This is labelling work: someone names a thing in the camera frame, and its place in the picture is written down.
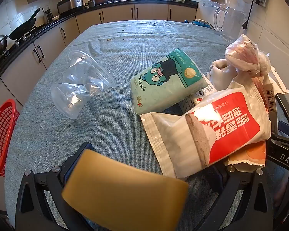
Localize black power cable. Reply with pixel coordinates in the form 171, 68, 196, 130
242, 0, 262, 30

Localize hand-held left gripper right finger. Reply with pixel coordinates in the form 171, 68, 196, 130
195, 164, 277, 231

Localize clear glass pitcher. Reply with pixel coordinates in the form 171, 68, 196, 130
214, 6, 245, 42

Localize clear plastic bag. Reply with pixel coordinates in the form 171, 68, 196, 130
225, 34, 271, 78

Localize teal tissue pack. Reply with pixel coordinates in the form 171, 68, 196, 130
130, 49, 209, 116

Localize black gas stove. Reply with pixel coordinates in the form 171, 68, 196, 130
0, 26, 40, 64

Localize black wok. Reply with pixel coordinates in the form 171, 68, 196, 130
8, 7, 41, 40

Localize steel rice cooker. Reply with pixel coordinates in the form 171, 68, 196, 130
57, 0, 84, 15

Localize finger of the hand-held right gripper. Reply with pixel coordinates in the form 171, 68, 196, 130
275, 94, 289, 139
265, 135, 289, 167

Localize clear plastic cup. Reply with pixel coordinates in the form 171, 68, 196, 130
50, 50, 116, 120

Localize beige crumpled bag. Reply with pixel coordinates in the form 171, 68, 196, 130
206, 60, 239, 90

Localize blue plastic bag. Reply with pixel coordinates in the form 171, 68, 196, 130
184, 19, 216, 30

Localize white green medicine box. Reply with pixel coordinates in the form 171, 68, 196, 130
177, 83, 218, 116

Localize red plastic basket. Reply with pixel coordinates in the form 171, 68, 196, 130
0, 99, 20, 179

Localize yellow sponge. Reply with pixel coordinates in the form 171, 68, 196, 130
61, 149, 189, 231

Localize clear wrapper with barcode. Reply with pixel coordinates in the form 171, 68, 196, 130
253, 77, 277, 114

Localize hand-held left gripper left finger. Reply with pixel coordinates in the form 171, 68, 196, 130
16, 142, 94, 231

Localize orange white paper bag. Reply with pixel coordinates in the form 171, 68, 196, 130
223, 141, 266, 172

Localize steel kettle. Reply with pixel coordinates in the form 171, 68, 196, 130
42, 6, 54, 23

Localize black kitchen countertop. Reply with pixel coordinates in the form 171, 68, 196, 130
0, 0, 198, 87

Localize beige lower kitchen cabinets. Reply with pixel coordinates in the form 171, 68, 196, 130
0, 3, 198, 116

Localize white red snack bag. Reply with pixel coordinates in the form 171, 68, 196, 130
140, 87, 272, 179

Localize grey blue tablecloth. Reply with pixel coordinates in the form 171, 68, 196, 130
4, 19, 288, 231

